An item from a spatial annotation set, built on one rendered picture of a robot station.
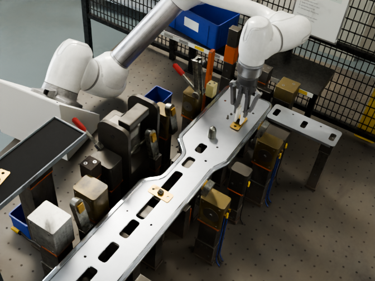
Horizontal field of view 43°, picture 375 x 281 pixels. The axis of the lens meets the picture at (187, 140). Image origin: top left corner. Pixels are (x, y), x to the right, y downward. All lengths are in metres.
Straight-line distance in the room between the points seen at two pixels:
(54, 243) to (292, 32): 1.02
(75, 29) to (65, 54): 2.15
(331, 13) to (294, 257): 1.01
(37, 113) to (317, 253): 1.24
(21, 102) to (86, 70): 0.31
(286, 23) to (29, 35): 2.87
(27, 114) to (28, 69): 1.78
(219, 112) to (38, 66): 2.20
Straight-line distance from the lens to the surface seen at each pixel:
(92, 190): 1.52
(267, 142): 1.77
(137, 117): 1.59
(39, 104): 1.99
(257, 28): 1.58
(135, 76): 2.55
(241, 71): 1.68
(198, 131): 1.82
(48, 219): 1.44
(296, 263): 1.89
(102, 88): 2.22
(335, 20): 2.14
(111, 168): 1.58
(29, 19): 4.43
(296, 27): 1.71
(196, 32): 2.23
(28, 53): 4.02
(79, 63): 2.10
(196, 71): 1.82
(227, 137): 1.82
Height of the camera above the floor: 2.26
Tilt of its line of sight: 45 degrees down
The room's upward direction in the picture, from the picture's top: 6 degrees clockwise
